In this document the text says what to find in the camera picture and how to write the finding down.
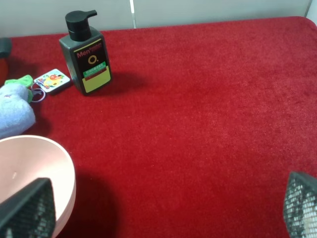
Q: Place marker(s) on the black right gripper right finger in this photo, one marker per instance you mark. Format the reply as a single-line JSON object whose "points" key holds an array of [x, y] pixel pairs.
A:
{"points": [[300, 206]]}

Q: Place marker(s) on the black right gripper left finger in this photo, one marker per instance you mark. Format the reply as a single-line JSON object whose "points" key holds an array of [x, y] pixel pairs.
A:
{"points": [[30, 212]]}

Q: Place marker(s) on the colourful cartoon tag card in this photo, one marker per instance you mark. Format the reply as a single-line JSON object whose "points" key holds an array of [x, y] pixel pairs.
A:
{"points": [[53, 81]]}

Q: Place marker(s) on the pink bowl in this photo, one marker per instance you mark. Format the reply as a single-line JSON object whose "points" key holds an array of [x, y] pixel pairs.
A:
{"points": [[27, 157]]}

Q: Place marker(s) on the red tablecloth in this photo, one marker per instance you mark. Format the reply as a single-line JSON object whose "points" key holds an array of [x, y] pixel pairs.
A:
{"points": [[195, 135]]}

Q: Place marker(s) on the red cooking pot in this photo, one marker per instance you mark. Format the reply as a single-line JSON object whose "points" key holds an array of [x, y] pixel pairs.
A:
{"points": [[5, 51]]}

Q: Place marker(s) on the black pump soap bottle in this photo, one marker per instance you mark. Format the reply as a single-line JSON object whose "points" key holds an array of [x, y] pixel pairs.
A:
{"points": [[85, 53]]}

